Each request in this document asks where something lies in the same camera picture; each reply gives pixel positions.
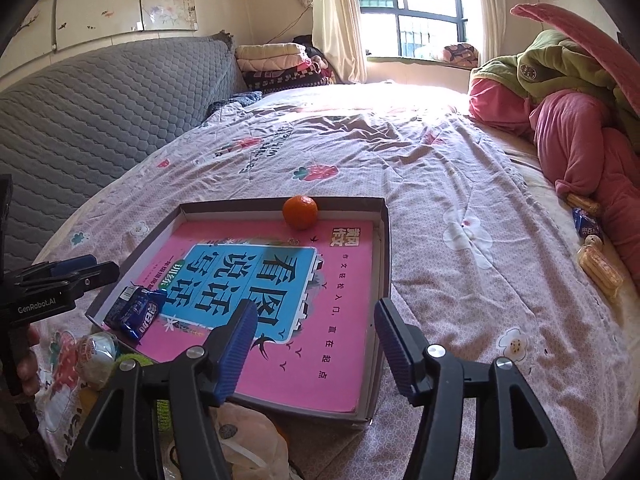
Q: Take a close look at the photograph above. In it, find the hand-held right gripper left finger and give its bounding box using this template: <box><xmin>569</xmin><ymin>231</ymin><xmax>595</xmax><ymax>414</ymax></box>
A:
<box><xmin>62</xmin><ymin>300</ymin><xmax>261</xmax><ymax>480</ymax></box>

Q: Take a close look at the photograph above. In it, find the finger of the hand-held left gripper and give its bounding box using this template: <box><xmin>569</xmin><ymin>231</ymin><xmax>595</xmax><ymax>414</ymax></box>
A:
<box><xmin>59</xmin><ymin>261</ymin><xmax>121</xmax><ymax>295</ymax></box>
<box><xmin>32</xmin><ymin>254</ymin><xmax>98</xmax><ymax>278</ymax></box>

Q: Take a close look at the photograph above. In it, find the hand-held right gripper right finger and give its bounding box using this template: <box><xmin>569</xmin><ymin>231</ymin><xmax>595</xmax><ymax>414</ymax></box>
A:
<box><xmin>374</xmin><ymin>298</ymin><xmax>578</xmax><ymax>480</ymax></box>

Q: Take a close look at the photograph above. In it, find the blue snack packet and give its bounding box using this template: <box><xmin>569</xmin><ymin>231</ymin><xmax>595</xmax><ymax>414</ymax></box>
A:
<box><xmin>117</xmin><ymin>289</ymin><xmax>163</xmax><ymax>343</ymax></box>
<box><xmin>102</xmin><ymin>285</ymin><xmax>146</xmax><ymax>331</ymax></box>

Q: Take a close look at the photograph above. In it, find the grey cardboard tray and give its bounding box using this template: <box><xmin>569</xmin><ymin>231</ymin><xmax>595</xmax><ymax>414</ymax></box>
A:
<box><xmin>85</xmin><ymin>196</ymin><xmax>391</xmax><ymax>431</ymax></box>

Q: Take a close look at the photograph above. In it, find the red white toy egg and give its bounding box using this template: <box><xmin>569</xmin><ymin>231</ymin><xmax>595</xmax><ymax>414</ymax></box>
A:
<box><xmin>75</xmin><ymin>331</ymin><xmax>121</xmax><ymax>391</ymax></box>

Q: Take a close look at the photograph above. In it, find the cream dotted scrunchie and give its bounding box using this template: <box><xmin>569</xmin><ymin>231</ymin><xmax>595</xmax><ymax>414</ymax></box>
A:
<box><xmin>165</xmin><ymin>402</ymin><xmax>291</xmax><ymax>480</ymax></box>

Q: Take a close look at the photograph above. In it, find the person's left hand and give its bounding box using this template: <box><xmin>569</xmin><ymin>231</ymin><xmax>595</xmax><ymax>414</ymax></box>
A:
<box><xmin>15</xmin><ymin>325</ymin><xmax>42</xmax><ymax>403</ymax></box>

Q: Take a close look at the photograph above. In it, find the pink and blue book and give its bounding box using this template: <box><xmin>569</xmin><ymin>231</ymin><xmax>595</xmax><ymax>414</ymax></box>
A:
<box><xmin>132</xmin><ymin>217</ymin><xmax>376</xmax><ymax>416</ymax></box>

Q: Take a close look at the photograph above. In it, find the green fuzzy scrunchie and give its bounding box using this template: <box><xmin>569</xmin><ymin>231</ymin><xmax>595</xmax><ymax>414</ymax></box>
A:
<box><xmin>114</xmin><ymin>352</ymin><xmax>173</xmax><ymax>436</ymax></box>

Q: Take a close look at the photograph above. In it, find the orange tangerine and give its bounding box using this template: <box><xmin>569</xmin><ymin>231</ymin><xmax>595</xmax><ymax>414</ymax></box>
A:
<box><xmin>282</xmin><ymin>195</ymin><xmax>319</xmax><ymax>231</ymax></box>

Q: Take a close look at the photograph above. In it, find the grey quilted headboard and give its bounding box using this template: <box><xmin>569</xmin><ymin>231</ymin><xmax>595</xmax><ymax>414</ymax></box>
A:
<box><xmin>0</xmin><ymin>34</ymin><xmax>248</xmax><ymax>273</ymax></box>

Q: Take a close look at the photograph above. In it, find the floral printed bed sheet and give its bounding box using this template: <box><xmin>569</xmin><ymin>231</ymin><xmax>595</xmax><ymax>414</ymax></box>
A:
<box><xmin>35</xmin><ymin>80</ymin><xmax>640</xmax><ymax>480</ymax></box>

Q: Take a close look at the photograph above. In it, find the dark blue cloth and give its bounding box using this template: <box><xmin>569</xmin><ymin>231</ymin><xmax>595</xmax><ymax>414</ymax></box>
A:
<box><xmin>207</xmin><ymin>91</ymin><xmax>263</xmax><ymax>116</ymax></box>

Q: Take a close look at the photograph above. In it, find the yellow corn snack packet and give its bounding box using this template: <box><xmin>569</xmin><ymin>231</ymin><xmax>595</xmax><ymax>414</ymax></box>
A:
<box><xmin>577</xmin><ymin>245</ymin><xmax>626</xmax><ymax>301</ymax></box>
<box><xmin>566</xmin><ymin>192</ymin><xmax>601</xmax><ymax>216</ymax></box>

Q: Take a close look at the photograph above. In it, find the blue candy packet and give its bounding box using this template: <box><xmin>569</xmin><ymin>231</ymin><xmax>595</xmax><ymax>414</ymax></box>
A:
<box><xmin>571</xmin><ymin>207</ymin><xmax>603</xmax><ymax>241</ymax></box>

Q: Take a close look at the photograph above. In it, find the dark patterned folded blanket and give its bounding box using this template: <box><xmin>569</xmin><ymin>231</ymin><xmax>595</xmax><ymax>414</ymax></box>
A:
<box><xmin>242</xmin><ymin>62</ymin><xmax>333</xmax><ymax>93</ymax></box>

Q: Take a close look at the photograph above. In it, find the pink blanket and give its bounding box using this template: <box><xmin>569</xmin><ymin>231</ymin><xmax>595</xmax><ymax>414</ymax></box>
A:
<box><xmin>467</xmin><ymin>2</ymin><xmax>640</xmax><ymax>293</ymax></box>

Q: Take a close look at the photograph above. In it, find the cream pink folded quilt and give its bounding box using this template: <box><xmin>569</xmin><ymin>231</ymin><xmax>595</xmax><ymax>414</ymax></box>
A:
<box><xmin>235</xmin><ymin>42</ymin><xmax>313</xmax><ymax>73</ymax></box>

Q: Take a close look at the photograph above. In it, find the patterned pillow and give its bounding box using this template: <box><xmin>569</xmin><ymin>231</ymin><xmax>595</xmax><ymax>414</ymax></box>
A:
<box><xmin>432</xmin><ymin>42</ymin><xmax>480</xmax><ymax>68</ymax></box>

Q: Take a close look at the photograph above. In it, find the dark clothes pile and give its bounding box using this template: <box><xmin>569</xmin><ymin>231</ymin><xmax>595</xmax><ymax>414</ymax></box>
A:
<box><xmin>292</xmin><ymin>35</ymin><xmax>328</xmax><ymax>68</ymax></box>

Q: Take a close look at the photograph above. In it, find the green blanket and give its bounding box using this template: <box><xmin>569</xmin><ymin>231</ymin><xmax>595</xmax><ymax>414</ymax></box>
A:
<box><xmin>470</xmin><ymin>29</ymin><xmax>640</xmax><ymax>153</ymax></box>

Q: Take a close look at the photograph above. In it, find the cream curtain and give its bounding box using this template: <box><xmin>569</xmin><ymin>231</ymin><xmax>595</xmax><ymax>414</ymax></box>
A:
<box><xmin>467</xmin><ymin>0</ymin><xmax>508</xmax><ymax>68</ymax></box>
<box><xmin>295</xmin><ymin>0</ymin><xmax>368</xmax><ymax>86</ymax></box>

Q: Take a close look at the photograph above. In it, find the black framed window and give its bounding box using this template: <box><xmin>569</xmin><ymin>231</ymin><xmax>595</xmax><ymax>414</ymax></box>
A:
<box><xmin>350</xmin><ymin>0</ymin><xmax>476</xmax><ymax>58</ymax></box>

